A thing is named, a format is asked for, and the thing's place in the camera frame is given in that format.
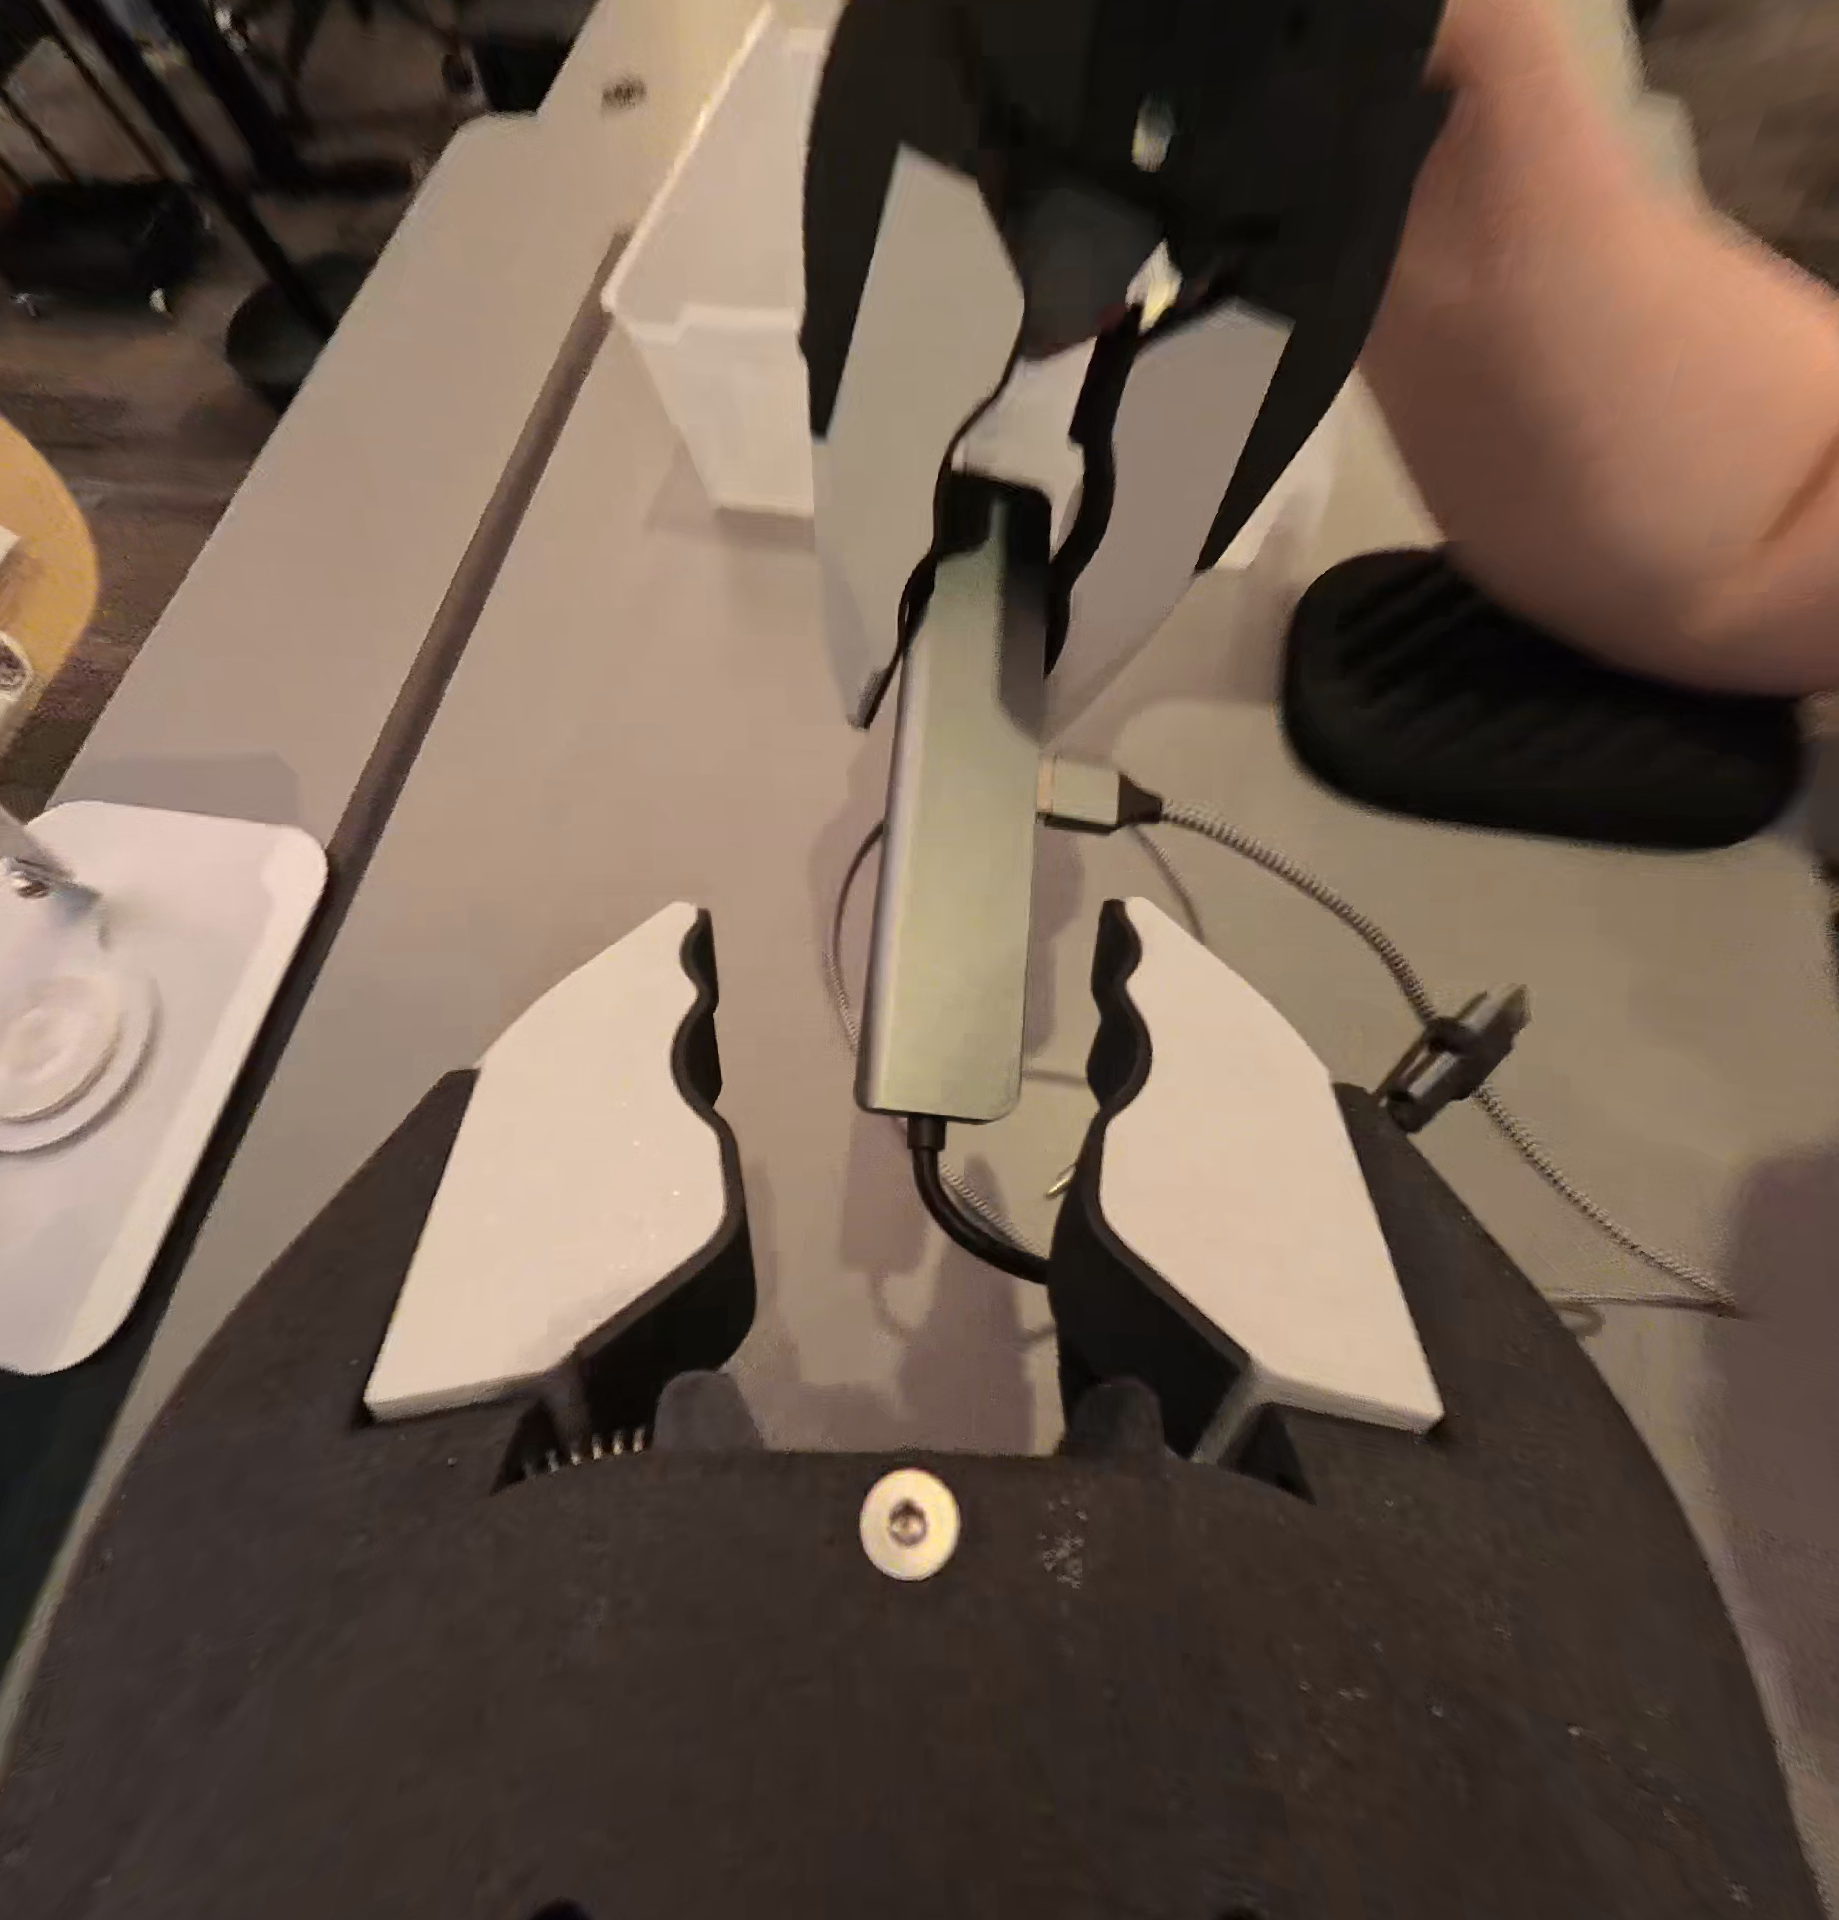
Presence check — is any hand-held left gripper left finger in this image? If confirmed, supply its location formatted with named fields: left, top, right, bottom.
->
left=358, top=902, right=757, bottom=1440

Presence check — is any person's right forearm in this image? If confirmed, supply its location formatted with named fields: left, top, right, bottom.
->
left=1355, top=0, right=1839, bottom=704

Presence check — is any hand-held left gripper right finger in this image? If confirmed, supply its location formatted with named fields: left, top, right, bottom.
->
left=1046, top=899, right=1447, bottom=1462

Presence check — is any black wrist rest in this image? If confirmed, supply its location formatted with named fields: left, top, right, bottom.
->
left=1284, top=546, right=1813, bottom=857

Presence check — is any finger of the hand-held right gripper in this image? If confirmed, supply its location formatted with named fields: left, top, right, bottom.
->
left=1040, top=295, right=1309, bottom=716
left=809, top=150, right=1034, bottom=738

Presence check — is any grey usb hub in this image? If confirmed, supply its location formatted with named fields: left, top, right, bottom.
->
left=856, top=472, right=1056, bottom=1124

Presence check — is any grey braided usb cable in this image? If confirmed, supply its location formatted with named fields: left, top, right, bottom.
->
left=835, top=755, right=1751, bottom=1329

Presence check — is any black tripod stand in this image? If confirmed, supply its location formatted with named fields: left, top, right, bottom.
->
left=49, top=0, right=367, bottom=407

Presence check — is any clear plastic box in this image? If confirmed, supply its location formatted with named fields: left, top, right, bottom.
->
left=605, top=0, right=1337, bottom=573

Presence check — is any black wheeled base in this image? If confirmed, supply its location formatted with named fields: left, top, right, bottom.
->
left=0, top=173, right=217, bottom=320

